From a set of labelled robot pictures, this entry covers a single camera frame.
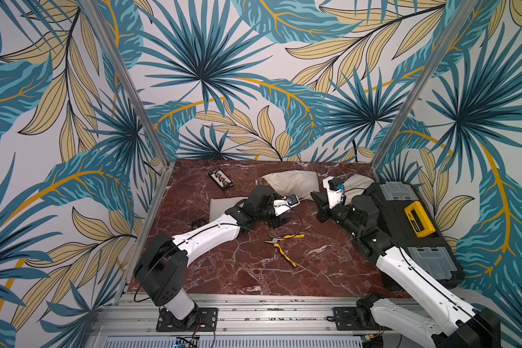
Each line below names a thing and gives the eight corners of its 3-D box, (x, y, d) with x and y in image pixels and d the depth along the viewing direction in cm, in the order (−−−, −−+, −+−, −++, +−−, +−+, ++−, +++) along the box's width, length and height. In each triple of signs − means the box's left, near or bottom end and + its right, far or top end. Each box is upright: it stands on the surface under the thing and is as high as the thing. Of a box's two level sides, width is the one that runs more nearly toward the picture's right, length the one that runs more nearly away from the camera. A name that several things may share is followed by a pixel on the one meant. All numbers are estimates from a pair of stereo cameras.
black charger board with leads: (224, 196, 108) (224, 193, 106) (208, 174, 117) (207, 172, 115) (237, 189, 111) (236, 187, 109) (220, 169, 120) (219, 166, 118)
